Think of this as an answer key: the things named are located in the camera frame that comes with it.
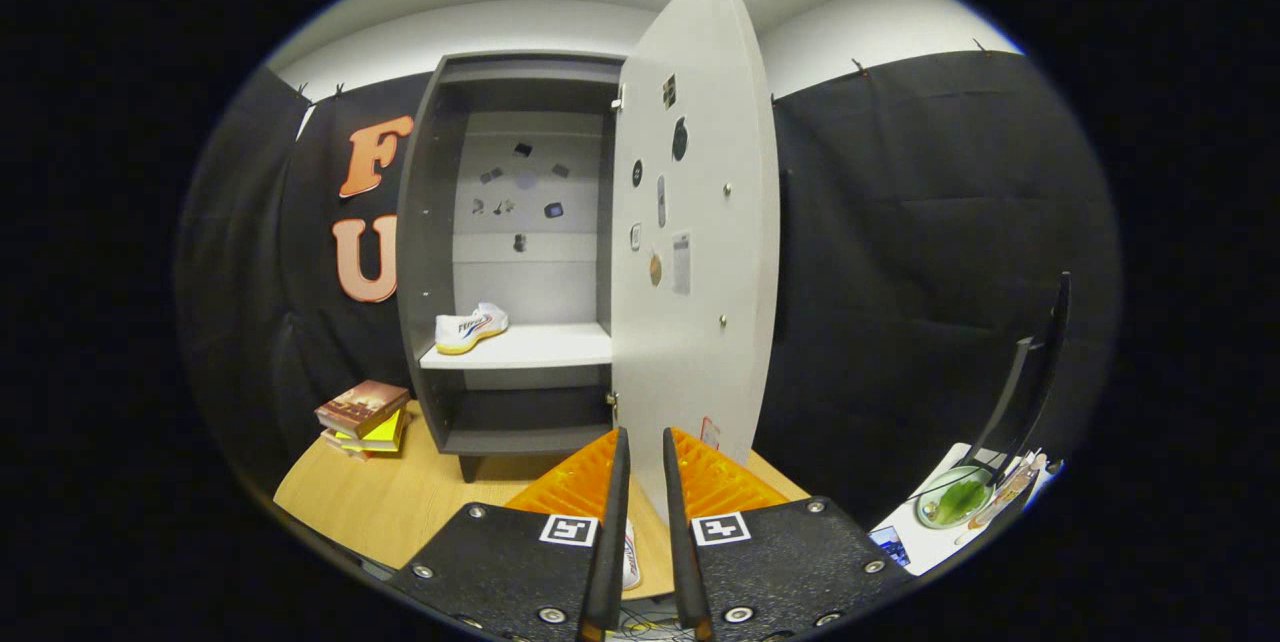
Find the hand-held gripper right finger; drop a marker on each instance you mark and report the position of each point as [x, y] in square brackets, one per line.
[678, 542]

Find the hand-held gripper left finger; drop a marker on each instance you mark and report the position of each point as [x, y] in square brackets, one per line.
[612, 542]

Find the white shoe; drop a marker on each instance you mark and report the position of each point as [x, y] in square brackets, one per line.
[465, 330]
[631, 562]

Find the beige shoe cabinet door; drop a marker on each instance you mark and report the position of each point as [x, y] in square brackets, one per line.
[700, 342]

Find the dark grey shoe cabinet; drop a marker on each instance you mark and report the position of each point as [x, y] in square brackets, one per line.
[425, 222]

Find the white cabinet shelf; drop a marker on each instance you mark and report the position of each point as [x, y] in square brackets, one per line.
[540, 347]

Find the small blue card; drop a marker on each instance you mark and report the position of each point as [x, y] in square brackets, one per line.
[892, 545]

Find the yellow book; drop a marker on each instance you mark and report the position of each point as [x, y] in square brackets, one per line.
[385, 434]

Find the white side table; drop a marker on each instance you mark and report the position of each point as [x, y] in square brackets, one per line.
[930, 547]

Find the thin pale book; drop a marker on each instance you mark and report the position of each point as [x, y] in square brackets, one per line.
[345, 449]

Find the glass bowl with green contents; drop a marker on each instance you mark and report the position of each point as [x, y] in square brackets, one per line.
[960, 500]

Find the brown book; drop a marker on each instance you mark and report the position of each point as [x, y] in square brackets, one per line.
[360, 407]

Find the black backdrop cloth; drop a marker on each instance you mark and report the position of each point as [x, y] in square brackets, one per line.
[900, 272]

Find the black curved stand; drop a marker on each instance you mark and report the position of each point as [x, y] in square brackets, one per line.
[1052, 352]

